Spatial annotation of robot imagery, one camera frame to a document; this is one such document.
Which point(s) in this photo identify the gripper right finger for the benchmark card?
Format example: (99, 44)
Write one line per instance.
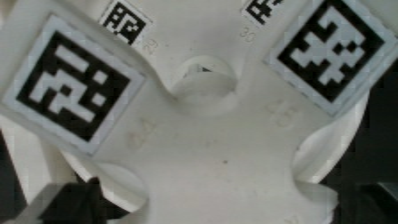
(369, 206)

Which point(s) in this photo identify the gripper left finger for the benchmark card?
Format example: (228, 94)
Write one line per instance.
(70, 203)

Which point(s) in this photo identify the white cross-shaped table base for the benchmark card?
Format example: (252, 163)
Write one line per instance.
(196, 169)

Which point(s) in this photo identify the white cylindrical table leg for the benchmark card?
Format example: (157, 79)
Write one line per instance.
(205, 88)

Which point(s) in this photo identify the white round table top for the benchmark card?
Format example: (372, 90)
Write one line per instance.
(182, 29)

